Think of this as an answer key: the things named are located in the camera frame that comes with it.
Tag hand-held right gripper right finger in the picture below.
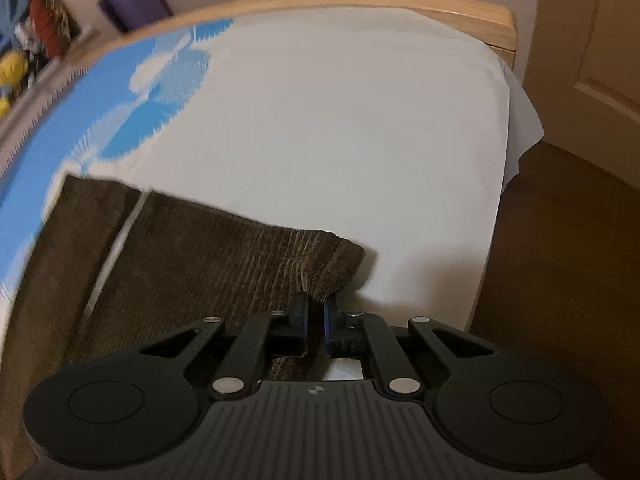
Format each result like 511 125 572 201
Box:
322 296 501 401

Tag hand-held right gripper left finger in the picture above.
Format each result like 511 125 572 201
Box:
136 292 312 402

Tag blue and white printed bedsheet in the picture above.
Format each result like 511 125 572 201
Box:
0 7 546 361

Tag wooden door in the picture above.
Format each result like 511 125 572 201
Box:
522 0 640 191

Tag wooden bed frame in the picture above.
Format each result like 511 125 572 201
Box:
0 0 518 131

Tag red patterned item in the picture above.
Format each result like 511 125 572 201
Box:
29 0 82 59

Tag brown corduroy pants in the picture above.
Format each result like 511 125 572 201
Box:
0 174 366 480

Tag purple rolled mat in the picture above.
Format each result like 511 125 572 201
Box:
97 0 173 33

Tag yellow toy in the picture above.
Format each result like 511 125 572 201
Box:
0 52 27 113

